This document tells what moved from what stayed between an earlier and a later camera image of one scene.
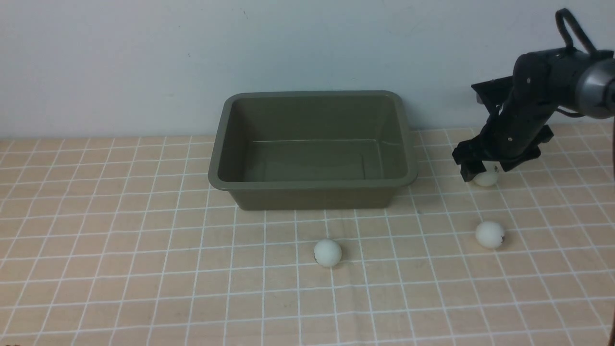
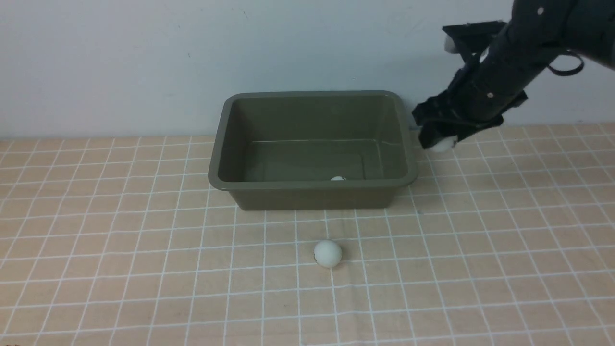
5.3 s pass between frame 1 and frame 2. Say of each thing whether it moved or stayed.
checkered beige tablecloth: stayed
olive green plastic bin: stayed
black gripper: moved
